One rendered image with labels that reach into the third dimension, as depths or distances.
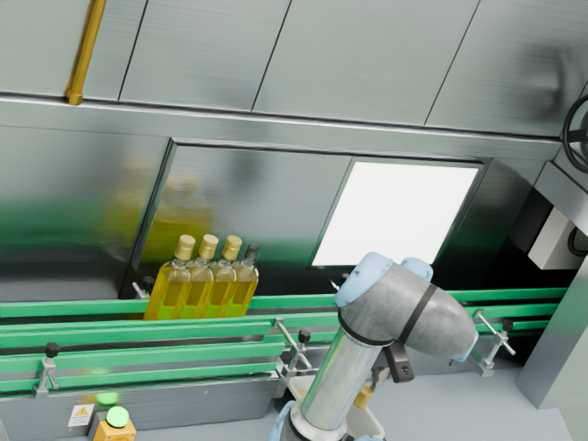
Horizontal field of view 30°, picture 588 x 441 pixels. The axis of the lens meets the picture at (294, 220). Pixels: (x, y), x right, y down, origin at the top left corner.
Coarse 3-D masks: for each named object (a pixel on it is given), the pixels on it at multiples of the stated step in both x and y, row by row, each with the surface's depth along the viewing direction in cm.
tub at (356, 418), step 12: (288, 384) 259; (300, 384) 263; (300, 396) 256; (348, 420) 265; (360, 420) 262; (372, 420) 258; (348, 432) 263; (360, 432) 261; (372, 432) 258; (384, 432) 256
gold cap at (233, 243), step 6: (228, 240) 241; (234, 240) 242; (240, 240) 242; (228, 246) 241; (234, 246) 241; (240, 246) 242; (222, 252) 243; (228, 252) 242; (234, 252) 242; (228, 258) 242; (234, 258) 243
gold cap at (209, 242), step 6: (210, 234) 240; (204, 240) 238; (210, 240) 238; (216, 240) 239; (204, 246) 238; (210, 246) 238; (216, 246) 239; (198, 252) 240; (204, 252) 239; (210, 252) 239; (204, 258) 239; (210, 258) 240
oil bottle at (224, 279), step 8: (216, 264) 244; (216, 272) 243; (224, 272) 243; (232, 272) 244; (216, 280) 243; (224, 280) 244; (232, 280) 245; (216, 288) 244; (224, 288) 245; (232, 288) 246; (208, 296) 246; (216, 296) 246; (224, 296) 247; (208, 304) 246; (216, 304) 247; (224, 304) 248; (208, 312) 248; (216, 312) 249
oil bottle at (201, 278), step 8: (192, 264) 241; (208, 264) 243; (192, 272) 240; (200, 272) 240; (208, 272) 241; (192, 280) 240; (200, 280) 241; (208, 280) 242; (192, 288) 241; (200, 288) 242; (208, 288) 243; (192, 296) 243; (200, 296) 244; (184, 304) 243; (192, 304) 244; (200, 304) 245; (184, 312) 244; (192, 312) 246; (200, 312) 247
